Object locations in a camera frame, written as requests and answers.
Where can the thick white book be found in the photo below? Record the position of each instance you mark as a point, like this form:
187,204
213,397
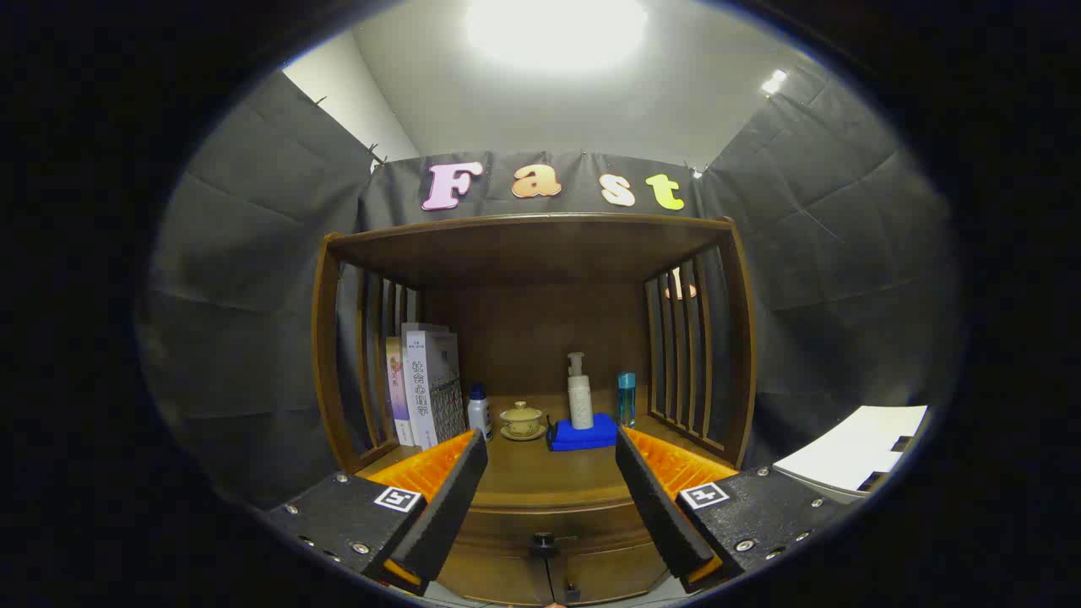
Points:
426,380

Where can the teal slim bottle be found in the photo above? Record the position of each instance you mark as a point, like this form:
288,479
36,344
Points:
626,401

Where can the white pump bottle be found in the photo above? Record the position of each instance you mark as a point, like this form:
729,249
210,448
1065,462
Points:
580,405

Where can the white topped grey box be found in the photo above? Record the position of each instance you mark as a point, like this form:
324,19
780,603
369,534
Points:
844,447

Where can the blue folded cloth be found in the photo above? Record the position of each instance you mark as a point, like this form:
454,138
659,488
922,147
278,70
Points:
583,437

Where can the wooden cabinet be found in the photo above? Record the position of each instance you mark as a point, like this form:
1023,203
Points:
524,253

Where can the small ceiling spotlight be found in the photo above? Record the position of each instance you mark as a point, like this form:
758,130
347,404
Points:
773,82

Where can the white bottle blue cap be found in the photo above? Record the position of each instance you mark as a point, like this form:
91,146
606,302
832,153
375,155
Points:
479,414

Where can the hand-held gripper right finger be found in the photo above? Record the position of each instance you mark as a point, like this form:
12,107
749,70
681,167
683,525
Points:
659,507

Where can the round ceiling light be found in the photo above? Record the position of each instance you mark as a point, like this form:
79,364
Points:
557,29

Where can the wooden countertop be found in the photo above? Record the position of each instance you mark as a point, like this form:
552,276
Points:
540,473

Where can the black drawer knob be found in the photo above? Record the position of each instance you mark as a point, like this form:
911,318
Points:
545,545

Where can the thin purple book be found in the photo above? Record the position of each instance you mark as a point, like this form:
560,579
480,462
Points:
397,388

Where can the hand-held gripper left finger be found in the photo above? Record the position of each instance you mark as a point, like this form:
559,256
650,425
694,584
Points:
448,507

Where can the wooden drawer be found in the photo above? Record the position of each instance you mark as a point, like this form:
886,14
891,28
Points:
591,557

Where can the beige lidded teacup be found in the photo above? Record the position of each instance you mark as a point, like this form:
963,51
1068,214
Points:
522,420

